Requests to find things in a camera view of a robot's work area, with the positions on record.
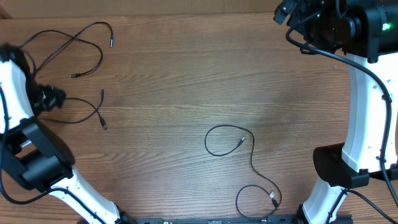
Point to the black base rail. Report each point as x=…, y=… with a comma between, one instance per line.
x=272, y=219

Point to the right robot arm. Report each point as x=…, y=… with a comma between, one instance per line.
x=363, y=35

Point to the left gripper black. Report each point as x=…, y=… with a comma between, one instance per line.
x=53, y=94

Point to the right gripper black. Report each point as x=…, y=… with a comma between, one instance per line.
x=303, y=7

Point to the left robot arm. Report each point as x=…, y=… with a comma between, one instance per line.
x=32, y=154

